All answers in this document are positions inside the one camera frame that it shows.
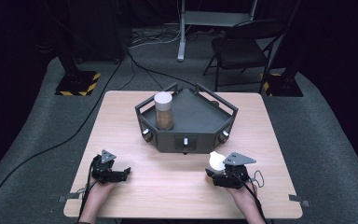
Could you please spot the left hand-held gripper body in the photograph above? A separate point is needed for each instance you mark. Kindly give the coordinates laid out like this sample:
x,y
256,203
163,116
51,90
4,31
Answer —
x,y
103,169

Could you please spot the grey lid spice jar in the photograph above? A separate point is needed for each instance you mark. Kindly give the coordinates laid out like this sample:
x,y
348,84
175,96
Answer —
x,y
163,110

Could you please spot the white lid spice jar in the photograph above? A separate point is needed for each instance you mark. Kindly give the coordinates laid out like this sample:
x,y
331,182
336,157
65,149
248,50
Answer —
x,y
216,161

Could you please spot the black corner rack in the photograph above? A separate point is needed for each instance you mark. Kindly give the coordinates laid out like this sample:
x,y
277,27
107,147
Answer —
x,y
192,119

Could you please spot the grey table bracket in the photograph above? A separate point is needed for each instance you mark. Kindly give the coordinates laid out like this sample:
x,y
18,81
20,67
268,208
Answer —
x,y
70,196
299,199

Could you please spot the black folding chair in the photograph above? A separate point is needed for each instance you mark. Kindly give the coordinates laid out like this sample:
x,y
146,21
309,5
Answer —
x,y
240,51

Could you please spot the black stand with striped base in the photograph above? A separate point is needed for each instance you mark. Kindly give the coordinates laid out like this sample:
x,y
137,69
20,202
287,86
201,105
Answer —
x,y
77,82
284,84

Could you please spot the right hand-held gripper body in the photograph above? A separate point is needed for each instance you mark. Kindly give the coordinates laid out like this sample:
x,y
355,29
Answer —
x,y
236,171

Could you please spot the white metal desk frame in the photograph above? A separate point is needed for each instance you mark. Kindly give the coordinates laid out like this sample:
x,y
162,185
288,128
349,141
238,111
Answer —
x,y
181,37

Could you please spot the person's right hand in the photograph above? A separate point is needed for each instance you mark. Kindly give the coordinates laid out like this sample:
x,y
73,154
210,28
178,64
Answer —
x,y
244,196

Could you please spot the person's left hand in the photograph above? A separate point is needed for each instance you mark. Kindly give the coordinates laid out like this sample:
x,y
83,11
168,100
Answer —
x,y
103,190

